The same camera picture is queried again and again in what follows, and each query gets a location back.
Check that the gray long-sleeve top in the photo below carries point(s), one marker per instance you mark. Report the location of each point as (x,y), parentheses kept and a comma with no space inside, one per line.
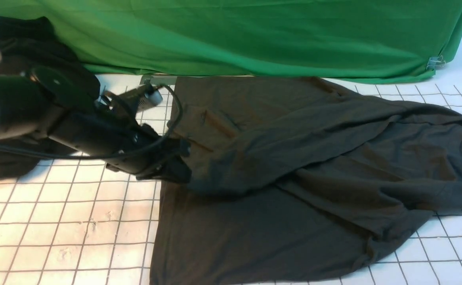
(300,179)

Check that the gray metal table bracket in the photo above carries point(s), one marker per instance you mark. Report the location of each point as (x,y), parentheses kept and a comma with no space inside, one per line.
(158,79)

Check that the green backdrop cloth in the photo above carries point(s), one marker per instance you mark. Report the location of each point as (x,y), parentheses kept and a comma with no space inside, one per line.
(366,41)

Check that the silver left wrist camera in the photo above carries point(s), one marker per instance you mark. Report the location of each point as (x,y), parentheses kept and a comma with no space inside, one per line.
(138,99)

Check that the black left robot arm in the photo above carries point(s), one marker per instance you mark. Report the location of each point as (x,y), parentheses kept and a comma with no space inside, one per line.
(43,105)

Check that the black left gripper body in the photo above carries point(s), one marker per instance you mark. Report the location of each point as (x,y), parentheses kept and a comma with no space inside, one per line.
(162,162)

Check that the silver binder clip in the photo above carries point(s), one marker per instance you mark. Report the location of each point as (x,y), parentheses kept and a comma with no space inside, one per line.
(435,63)

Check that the black crumpled garment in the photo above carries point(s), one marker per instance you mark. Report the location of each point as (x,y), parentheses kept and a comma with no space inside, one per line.
(28,43)

